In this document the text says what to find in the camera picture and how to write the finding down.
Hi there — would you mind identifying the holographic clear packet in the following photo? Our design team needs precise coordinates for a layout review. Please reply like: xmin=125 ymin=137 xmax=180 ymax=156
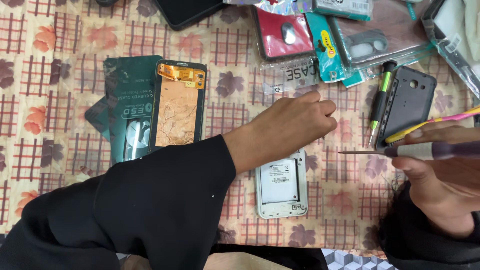
xmin=223 ymin=0 xmax=314 ymax=16

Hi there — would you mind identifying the red phone case in packet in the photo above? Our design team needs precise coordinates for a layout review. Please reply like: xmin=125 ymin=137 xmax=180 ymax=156
xmin=250 ymin=5 xmax=322 ymax=95

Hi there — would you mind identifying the yellow pink pry tool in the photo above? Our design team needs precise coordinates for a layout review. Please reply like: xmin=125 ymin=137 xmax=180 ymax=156
xmin=385 ymin=105 xmax=480 ymax=145

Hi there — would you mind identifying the dark green flat packet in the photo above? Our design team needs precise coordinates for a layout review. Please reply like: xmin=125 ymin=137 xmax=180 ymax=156
xmin=84 ymin=95 xmax=113 ymax=142

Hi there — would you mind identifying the phone display with copper back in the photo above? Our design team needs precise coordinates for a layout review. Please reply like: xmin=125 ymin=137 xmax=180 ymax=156
xmin=148 ymin=59 xmax=208 ymax=153

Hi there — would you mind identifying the dark grey phone back cover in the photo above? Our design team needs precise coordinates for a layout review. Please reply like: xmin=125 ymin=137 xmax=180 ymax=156
xmin=375 ymin=65 xmax=438 ymax=151

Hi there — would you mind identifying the clear packet with black case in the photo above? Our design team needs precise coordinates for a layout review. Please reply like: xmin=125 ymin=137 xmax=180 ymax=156
xmin=421 ymin=0 xmax=480 ymax=99

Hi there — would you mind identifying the teal packaged phone case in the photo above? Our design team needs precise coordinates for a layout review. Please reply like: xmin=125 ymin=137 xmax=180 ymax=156
xmin=305 ymin=11 xmax=436 ymax=88

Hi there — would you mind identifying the teal edged packet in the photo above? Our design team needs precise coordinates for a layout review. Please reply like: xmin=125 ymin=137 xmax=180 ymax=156
xmin=312 ymin=0 xmax=374 ymax=22

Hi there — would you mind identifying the person's left hand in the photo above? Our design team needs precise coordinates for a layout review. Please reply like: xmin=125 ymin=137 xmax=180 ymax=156
xmin=224 ymin=91 xmax=338 ymax=174

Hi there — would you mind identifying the purple grey precision screwdriver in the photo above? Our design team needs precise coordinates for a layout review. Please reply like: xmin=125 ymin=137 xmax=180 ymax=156
xmin=337 ymin=140 xmax=480 ymax=162

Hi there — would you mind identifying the white phone frame with battery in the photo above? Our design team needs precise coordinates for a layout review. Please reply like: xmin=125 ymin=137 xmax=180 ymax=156
xmin=254 ymin=147 xmax=309 ymax=220

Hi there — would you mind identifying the green screen protector packet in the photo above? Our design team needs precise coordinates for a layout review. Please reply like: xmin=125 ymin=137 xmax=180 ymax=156
xmin=103 ymin=55 xmax=164 ymax=165

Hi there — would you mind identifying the green black precision screwdriver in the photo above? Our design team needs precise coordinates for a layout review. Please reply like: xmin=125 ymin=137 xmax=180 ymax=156
xmin=367 ymin=60 xmax=398 ymax=149

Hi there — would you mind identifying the floral checked tablecloth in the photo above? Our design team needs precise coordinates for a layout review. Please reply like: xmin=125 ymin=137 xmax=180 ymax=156
xmin=0 ymin=0 xmax=480 ymax=260

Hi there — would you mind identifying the person's right hand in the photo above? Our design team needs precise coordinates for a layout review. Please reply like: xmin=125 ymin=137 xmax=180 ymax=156
xmin=390 ymin=119 xmax=480 ymax=238

